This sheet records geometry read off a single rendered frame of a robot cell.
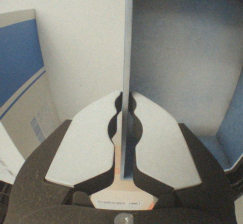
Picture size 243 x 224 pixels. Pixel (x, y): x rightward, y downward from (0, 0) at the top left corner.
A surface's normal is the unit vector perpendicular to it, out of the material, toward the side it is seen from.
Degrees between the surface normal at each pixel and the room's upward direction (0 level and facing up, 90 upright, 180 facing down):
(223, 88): 0
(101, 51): 0
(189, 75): 0
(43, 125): 90
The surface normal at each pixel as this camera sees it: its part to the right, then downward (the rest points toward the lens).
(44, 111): 1.00, -0.03
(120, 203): -0.03, 0.55
